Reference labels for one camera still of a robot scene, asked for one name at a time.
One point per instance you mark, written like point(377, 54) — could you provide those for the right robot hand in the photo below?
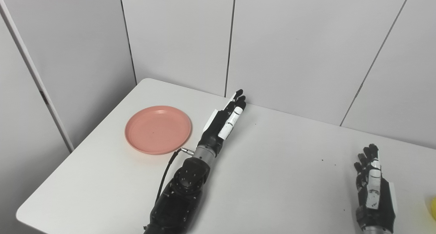
point(373, 196)

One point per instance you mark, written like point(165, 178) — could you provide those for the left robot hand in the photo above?
point(221, 125)

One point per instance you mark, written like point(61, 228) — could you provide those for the yellow lemon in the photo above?
point(433, 208)

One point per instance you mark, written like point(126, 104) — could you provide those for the pink plate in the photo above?
point(158, 129)

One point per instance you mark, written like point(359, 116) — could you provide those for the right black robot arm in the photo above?
point(374, 231)

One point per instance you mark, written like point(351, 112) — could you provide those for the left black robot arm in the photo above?
point(184, 193)

